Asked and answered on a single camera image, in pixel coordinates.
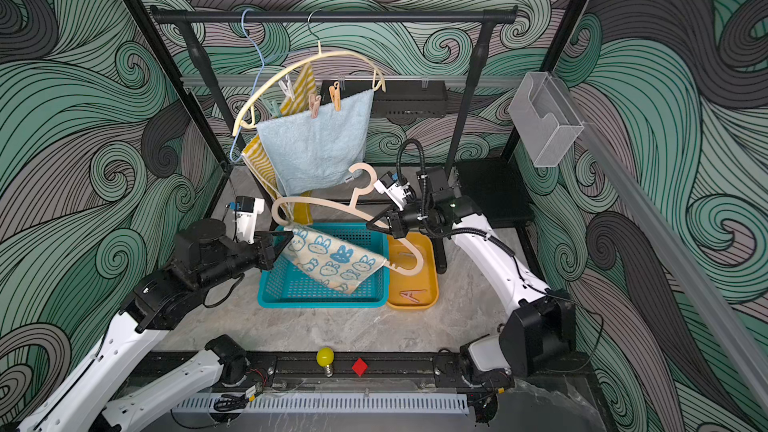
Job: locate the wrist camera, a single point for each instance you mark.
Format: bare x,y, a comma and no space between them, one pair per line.
398,190
246,210

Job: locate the pink wooden hanger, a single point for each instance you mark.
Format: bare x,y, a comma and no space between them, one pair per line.
350,208

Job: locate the clear acrylic wall box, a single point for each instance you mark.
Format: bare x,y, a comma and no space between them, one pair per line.
546,117

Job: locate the orange clothespin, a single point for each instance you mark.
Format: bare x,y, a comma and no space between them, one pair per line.
334,92

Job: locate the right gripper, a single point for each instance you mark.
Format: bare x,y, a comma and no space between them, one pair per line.
397,223

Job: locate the red diamond marker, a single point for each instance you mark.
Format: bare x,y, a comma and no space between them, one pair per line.
360,367

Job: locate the bunny pattern towel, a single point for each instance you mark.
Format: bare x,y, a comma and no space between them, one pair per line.
332,262

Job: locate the yellow plastic tray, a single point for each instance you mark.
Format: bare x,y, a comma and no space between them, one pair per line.
427,279

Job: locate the white slotted cable duct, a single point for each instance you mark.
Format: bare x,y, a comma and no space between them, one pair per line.
306,402

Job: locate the pink clothespin on blue towel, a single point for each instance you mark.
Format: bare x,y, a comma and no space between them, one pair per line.
314,103

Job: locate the yellow striped towel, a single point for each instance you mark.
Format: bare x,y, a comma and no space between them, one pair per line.
255,156

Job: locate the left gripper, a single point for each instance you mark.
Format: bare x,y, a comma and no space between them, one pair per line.
265,253

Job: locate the yellow light bulb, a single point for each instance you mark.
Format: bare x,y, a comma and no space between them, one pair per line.
325,359

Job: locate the light blue towel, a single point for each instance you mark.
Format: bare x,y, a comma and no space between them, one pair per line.
310,153

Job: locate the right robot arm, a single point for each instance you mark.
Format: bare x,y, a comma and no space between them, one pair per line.
540,327

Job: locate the green clothespin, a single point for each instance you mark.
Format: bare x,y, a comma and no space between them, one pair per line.
273,109

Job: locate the black clothes rack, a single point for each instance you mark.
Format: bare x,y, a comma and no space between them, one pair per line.
487,19

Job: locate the teal perforated plastic basket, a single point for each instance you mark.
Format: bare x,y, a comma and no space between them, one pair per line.
287,286

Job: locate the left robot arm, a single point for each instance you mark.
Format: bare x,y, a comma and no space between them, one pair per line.
204,257

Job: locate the black case on floor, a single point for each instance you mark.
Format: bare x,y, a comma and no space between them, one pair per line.
498,189

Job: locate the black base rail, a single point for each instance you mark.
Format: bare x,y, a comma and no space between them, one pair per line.
282,371

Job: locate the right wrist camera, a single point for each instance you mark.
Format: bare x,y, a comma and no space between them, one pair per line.
398,190

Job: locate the pink clothespin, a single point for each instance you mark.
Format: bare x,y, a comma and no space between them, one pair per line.
412,296
314,103

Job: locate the cream plastic hanger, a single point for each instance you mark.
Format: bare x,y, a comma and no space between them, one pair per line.
246,118

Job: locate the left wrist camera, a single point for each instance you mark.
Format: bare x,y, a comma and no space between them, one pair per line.
246,210

